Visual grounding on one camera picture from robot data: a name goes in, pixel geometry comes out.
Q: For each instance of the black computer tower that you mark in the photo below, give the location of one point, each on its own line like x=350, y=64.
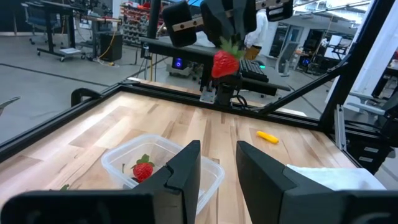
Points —
x=111, y=46

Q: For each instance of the black table clamp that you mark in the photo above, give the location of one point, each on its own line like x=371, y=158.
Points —
x=77, y=92

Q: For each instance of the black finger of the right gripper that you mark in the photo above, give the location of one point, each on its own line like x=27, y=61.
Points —
x=217, y=21
x=247, y=15

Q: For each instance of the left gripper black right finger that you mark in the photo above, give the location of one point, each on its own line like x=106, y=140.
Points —
x=267, y=193

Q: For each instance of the dark cherry with stem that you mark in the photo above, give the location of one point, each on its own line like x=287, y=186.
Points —
x=134, y=180

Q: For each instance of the small yellow pepper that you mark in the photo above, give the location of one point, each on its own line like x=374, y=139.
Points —
x=267, y=137

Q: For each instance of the black wheeled stand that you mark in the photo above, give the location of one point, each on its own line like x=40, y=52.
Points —
x=50, y=31

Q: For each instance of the silver aluminium extrusion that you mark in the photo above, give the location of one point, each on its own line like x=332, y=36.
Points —
x=340, y=130

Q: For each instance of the white cloth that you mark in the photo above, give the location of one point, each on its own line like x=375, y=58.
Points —
x=335, y=177

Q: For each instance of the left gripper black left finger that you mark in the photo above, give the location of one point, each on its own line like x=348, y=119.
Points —
x=174, y=193

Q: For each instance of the backlit black keyboard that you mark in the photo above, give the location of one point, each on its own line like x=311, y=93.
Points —
x=253, y=71

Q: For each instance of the red strawberry with green leaves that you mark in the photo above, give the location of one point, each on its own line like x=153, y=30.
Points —
x=64, y=187
x=224, y=65
x=143, y=171

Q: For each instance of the black metal table frame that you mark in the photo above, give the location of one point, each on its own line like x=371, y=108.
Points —
x=46, y=127

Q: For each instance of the small computer with blue light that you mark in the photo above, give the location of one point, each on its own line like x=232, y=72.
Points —
x=178, y=63

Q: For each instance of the person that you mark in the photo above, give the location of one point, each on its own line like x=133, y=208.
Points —
x=258, y=34

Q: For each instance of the storage shelf with bins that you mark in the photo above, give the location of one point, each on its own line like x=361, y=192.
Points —
x=133, y=28

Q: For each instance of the clear plastic tupperware container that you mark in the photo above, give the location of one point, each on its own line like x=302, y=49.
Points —
x=124, y=155

